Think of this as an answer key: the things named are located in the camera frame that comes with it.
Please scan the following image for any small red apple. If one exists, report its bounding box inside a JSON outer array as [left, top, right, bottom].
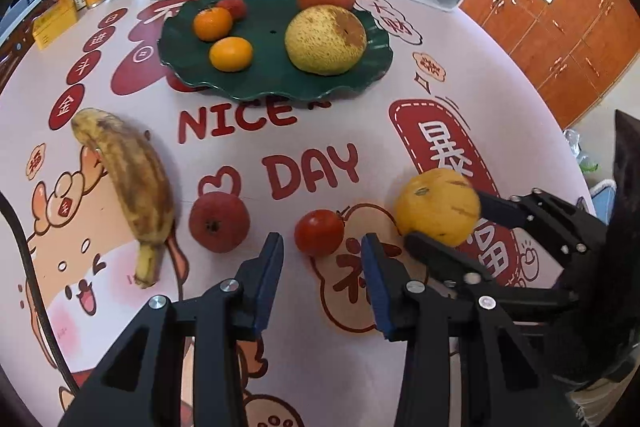
[[216, 0, 248, 22], [188, 192, 251, 253]]

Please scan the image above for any clear plastic bag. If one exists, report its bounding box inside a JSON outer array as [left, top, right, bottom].
[[564, 128, 599, 172]]

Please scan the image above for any dark green scalloped plate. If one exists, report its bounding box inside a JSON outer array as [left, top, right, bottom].
[[157, 0, 394, 100]]

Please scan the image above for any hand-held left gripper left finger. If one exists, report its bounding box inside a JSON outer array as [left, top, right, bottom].
[[57, 232, 285, 427]]

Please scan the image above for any spotted yellow banana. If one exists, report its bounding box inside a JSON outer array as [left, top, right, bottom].
[[70, 108, 175, 289]]

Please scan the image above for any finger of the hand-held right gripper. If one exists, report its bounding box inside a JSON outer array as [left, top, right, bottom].
[[475, 188, 608, 268], [404, 231, 581, 323]]

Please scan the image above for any black cable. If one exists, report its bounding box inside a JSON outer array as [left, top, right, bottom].
[[0, 192, 82, 393]]

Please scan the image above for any speckled yellow pear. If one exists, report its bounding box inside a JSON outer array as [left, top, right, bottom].
[[285, 5, 367, 75]]

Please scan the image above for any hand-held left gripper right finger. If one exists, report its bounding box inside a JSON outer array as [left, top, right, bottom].
[[361, 233, 573, 427]]

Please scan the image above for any dark cloth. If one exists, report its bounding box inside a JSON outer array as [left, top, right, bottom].
[[607, 109, 640, 258]]

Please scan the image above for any wooden sideboard cabinet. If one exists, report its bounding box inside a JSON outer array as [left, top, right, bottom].
[[460, 0, 640, 130]]

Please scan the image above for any yellow striped melon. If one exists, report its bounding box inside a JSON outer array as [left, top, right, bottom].
[[394, 168, 482, 248]]

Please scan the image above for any yellow cardboard box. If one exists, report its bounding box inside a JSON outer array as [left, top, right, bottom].
[[31, 0, 78, 51]]

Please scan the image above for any red cherry tomato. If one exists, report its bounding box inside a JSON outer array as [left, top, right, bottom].
[[294, 209, 346, 257]]

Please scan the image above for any orange tangerine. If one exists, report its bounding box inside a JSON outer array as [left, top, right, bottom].
[[209, 36, 253, 72], [193, 7, 234, 42]]

